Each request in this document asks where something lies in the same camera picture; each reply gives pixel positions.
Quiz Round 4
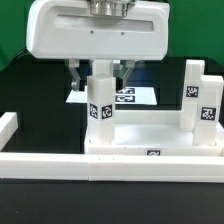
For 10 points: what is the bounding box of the white U-shaped obstacle fence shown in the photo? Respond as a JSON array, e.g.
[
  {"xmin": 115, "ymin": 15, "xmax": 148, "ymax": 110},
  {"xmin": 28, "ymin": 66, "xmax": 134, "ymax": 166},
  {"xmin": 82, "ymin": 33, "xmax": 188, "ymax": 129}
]
[{"xmin": 0, "ymin": 112, "xmax": 224, "ymax": 183}]

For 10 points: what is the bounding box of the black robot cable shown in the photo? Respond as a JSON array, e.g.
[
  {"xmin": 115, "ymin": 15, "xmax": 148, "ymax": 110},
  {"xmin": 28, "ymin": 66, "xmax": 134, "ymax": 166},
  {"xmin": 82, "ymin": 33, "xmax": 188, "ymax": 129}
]
[{"xmin": 9, "ymin": 46, "xmax": 29, "ymax": 64}]

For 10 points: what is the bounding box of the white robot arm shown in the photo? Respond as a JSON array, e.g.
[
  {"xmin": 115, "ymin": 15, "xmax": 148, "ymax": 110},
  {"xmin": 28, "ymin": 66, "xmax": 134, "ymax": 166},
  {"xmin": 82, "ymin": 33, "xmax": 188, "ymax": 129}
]
[{"xmin": 26, "ymin": 0, "xmax": 170, "ymax": 61}]

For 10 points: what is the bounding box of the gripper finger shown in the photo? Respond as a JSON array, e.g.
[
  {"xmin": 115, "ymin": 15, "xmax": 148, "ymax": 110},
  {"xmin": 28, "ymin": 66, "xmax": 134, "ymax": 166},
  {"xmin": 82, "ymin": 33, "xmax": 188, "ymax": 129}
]
[
  {"xmin": 117, "ymin": 60, "xmax": 135, "ymax": 80},
  {"xmin": 68, "ymin": 59, "xmax": 84, "ymax": 91}
]

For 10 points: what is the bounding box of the fiducial marker sheet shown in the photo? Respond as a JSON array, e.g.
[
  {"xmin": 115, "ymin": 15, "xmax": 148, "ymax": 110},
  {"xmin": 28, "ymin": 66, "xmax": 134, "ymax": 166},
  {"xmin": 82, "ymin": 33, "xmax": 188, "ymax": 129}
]
[{"xmin": 66, "ymin": 87, "xmax": 157, "ymax": 105}]

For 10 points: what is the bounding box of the white desk tabletop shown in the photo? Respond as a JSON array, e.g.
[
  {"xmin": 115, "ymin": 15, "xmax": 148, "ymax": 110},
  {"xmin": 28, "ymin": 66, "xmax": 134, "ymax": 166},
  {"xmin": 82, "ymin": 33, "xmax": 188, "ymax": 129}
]
[{"xmin": 84, "ymin": 110, "xmax": 224, "ymax": 157}]

